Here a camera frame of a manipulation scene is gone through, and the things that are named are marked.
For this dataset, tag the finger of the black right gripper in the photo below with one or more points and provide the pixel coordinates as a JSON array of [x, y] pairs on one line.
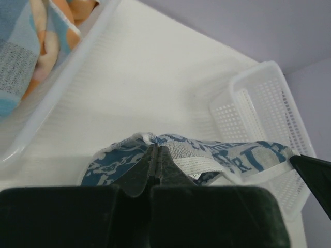
[[316, 175]]

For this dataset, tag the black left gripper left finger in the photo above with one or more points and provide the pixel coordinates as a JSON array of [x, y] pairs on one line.
[[117, 215]]

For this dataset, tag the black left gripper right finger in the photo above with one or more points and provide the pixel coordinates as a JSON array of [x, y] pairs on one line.
[[187, 215]]

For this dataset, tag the blue white logo towel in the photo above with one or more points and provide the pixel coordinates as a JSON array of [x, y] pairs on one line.
[[202, 161]]

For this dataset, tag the blue polka dot towel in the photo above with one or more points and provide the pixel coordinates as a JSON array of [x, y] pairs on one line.
[[35, 35]]

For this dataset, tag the white basket holding towels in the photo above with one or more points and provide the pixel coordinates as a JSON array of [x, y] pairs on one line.
[[19, 128]]

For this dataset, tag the empty white plastic basket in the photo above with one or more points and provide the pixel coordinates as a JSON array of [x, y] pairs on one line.
[[257, 105]]

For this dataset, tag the orange peach patterned towel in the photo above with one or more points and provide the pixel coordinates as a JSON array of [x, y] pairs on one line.
[[81, 9]]

